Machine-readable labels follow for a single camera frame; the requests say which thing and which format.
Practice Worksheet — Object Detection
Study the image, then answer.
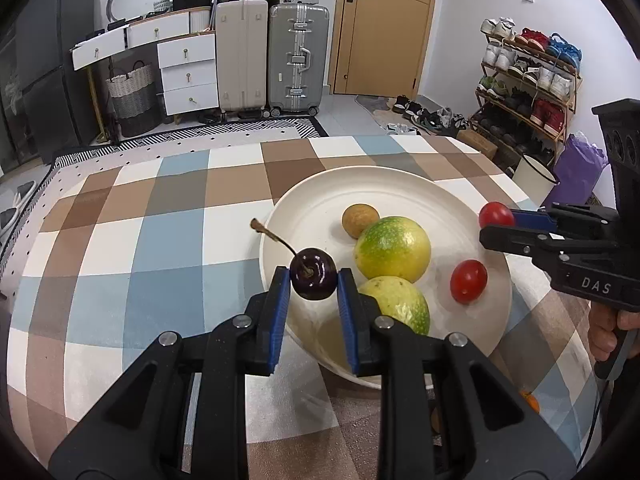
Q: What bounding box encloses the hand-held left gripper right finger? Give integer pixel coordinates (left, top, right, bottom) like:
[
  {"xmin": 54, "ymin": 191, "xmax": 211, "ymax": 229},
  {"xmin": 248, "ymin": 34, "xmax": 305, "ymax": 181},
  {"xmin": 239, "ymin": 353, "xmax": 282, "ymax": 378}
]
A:
[{"xmin": 336, "ymin": 268, "xmax": 578, "ymax": 480}]

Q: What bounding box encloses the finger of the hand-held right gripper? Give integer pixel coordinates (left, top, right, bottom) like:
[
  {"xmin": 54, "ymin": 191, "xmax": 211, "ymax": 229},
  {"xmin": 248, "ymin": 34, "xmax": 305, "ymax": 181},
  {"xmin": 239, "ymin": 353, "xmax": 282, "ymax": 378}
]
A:
[
  {"xmin": 510, "ymin": 202, "xmax": 621, "ymax": 234},
  {"xmin": 478, "ymin": 224, "xmax": 567, "ymax": 262}
]

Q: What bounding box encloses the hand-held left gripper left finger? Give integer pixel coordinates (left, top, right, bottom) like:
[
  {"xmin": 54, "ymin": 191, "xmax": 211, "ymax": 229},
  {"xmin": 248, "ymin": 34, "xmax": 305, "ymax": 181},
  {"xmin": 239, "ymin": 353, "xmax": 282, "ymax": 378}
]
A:
[{"xmin": 47, "ymin": 266, "xmax": 292, "ymax": 480}]

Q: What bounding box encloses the red cherry tomato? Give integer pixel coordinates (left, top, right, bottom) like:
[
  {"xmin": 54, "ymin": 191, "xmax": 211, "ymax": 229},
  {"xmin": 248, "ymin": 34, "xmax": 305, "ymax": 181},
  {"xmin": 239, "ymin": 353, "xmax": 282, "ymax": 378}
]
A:
[
  {"xmin": 478, "ymin": 201, "xmax": 516, "ymax": 229},
  {"xmin": 450, "ymin": 259, "xmax": 489, "ymax": 304}
]

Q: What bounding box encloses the yellow-green passion fruit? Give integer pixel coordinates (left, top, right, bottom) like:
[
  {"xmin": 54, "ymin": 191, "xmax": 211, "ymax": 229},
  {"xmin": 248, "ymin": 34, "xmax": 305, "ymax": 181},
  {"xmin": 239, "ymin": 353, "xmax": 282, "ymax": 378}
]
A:
[
  {"xmin": 357, "ymin": 276, "xmax": 431, "ymax": 337},
  {"xmin": 354, "ymin": 216, "xmax": 432, "ymax": 284}
]

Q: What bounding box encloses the dark cherry with stem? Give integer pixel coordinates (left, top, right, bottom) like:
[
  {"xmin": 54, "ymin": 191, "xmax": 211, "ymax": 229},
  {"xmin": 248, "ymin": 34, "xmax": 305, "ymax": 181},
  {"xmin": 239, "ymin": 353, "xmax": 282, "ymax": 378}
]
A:
[{"xmin": 250, "ymin": 217, "xmax": 337, "ymax": 302}]

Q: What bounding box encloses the brown longan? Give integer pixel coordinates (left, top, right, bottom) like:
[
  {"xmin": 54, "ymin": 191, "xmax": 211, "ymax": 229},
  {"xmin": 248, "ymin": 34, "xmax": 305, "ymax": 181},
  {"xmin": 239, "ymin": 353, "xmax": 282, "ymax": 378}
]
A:
[{"xmin": 342, "ymin": 203, "xmax": 381, "ymax": 240}]

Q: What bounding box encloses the cream round plate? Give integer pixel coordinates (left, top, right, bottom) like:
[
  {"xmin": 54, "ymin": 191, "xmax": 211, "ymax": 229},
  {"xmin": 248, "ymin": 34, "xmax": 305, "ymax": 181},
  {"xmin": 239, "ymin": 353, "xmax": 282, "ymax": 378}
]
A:
[{"xmin": 258, "ymin": 165, "xmax": 513, "ymax": 390}]

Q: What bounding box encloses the orange mandarin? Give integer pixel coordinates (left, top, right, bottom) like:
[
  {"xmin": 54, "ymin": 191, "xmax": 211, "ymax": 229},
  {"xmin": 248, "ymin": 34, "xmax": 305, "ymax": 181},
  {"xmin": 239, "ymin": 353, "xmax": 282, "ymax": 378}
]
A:
[{"xmin": 517, "ymin": 390, "xmax": 542, "ymax": 415}]

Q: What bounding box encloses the person's right hand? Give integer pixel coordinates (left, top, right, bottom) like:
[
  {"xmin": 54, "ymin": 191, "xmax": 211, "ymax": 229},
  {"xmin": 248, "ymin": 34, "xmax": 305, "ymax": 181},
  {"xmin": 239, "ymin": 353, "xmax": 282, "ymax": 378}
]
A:
[{"xmin": 587, "ymin": 306, "xmax": 640, "ymax": 362}]

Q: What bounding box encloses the white bucket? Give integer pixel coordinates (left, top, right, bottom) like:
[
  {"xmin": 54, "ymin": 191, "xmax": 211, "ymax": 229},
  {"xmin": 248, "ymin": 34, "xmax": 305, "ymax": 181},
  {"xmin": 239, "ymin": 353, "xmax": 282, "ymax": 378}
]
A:
[{"xmin": 512, "ymin": 154, "xmax": 560, "ymax": 203}]

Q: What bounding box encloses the purple bag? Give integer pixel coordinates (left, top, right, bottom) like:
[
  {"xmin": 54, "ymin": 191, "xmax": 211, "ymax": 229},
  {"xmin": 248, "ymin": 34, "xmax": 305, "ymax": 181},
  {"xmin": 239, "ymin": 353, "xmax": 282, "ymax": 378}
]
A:
[{"xmin": 554, "ymin": 132, "xmax": 610, "ymax": 208}]

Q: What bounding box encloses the brown cardboard box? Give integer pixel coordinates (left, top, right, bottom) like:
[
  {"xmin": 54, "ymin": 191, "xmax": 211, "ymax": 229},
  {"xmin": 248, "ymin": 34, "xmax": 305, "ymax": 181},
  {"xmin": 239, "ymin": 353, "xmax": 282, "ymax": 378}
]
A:
[{"xmin": 457, "ymin": 127, "xmax": 499, "ymax": 158}]

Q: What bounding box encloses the wooden shoe rack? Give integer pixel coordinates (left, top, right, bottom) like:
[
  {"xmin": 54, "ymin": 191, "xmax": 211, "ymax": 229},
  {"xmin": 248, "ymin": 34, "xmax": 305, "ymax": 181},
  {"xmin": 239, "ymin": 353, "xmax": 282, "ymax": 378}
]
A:
[{"xmin": 472, "ymin": 35, "xmax": 584, "ymax": 171}]

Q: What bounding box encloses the shoe rack with shoes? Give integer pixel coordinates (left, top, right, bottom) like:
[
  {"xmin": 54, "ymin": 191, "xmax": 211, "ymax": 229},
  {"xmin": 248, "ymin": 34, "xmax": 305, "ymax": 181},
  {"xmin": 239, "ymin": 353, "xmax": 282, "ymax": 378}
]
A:
[{"xmin": 475, "ymin": 17, "xmax": 583, "ymax": 161}]

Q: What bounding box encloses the pile of floor shoes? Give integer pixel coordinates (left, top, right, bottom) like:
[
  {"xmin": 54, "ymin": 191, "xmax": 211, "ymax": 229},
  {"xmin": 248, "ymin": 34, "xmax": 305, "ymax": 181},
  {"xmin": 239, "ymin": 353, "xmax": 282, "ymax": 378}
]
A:
[{"xmin": 390, "ymin": 94, "xmax": 468, "ymax": 136}]

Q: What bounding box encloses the checkered tablecloth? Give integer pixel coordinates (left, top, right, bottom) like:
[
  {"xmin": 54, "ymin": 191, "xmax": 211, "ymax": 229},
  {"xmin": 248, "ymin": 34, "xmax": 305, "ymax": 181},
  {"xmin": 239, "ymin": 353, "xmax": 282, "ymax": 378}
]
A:
[{"xmin": 5, "ymin": 135, "xmax": 608, "ymax": 480}]

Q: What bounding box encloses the grey door mat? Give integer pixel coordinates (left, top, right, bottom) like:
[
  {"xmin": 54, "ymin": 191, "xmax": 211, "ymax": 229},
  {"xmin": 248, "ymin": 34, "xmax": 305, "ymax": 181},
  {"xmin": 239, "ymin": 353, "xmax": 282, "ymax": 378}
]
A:
[{"xmin": 355, "ymin": 94, "xmax": 401, "ymax": 128}]

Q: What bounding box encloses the wooden door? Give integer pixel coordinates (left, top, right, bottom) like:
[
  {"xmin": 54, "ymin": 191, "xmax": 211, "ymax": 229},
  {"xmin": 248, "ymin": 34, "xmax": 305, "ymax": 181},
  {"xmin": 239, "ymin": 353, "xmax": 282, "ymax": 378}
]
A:
[{"xmin": 332, "ymin": 0, "xmax": 440, "ymax": 97}]

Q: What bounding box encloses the woven laundry basket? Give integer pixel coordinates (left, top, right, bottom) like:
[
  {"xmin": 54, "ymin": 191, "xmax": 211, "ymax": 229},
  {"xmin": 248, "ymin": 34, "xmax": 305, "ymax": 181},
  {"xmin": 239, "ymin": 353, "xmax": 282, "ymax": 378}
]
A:
[{"xmin": 106, "ymin": 60, "xmax": 160, "ymax": 138}]

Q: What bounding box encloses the white drawer desk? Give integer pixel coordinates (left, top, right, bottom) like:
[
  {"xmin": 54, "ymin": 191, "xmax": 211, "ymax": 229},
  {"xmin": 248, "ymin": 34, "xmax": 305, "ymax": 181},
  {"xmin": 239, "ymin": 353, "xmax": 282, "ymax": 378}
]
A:
[{"xmin": 71, "ymin": 7, "xmax": 218, "ymax": 116}]

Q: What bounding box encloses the beige suitcase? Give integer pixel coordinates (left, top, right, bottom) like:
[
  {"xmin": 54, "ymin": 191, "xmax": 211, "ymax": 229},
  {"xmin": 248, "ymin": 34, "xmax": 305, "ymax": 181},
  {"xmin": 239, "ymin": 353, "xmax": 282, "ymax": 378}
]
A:
[{"xmin": 215, "ymin": 0, "xmax": 269, "ymax": 120}]

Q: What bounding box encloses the silver suitcase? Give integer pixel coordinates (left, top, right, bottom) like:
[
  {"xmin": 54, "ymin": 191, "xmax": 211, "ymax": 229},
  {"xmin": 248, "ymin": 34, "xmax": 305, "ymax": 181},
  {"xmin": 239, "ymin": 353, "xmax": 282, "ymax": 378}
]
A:
[{"xmin": 267, "ymin": 2, "xmax": 331, "ymax": 117}]

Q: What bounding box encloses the dark grey refrigerator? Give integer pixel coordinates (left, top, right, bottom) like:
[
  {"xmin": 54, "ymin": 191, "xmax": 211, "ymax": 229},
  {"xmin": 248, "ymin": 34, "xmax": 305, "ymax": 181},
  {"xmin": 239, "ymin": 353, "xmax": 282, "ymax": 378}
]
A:
[{"xmin": 15, "ymin": 0, "xmax": 101, "ymax": 161}]

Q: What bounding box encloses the dark glass cabinet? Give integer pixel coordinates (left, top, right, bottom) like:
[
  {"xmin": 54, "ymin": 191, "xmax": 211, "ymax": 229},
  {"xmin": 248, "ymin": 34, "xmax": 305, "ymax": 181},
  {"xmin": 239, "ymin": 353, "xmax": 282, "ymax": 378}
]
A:
[{"xmin": 0, "ymin": 20, "xmax": 28, "ymax": 171}]

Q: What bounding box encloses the black cable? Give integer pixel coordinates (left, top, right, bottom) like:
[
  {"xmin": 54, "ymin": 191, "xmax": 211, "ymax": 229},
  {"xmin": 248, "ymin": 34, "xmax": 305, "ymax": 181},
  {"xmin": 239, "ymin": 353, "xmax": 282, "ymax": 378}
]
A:
[{"xmin": 580, "ymin": 379, "xmax": 609, "ymax": 468}]

